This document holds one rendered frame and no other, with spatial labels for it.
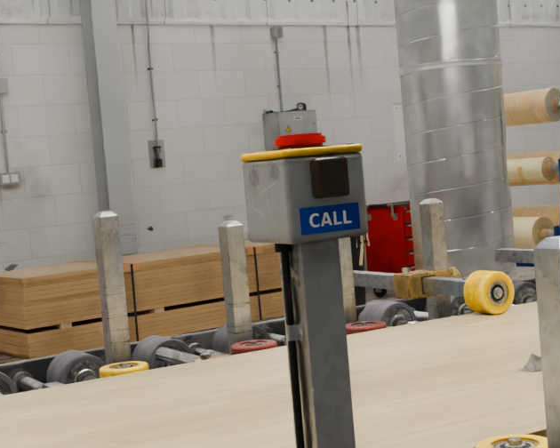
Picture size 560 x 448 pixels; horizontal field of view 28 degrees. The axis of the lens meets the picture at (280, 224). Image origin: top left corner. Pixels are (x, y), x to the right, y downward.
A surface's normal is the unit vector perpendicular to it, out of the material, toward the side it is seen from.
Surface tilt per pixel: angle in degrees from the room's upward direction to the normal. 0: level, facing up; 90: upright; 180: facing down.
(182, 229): 90
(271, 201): 90
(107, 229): 90
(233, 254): 90
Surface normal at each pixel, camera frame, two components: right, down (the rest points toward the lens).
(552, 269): -0.87, 0.10
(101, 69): 0.58, 0.00
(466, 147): 0.04, 0.05
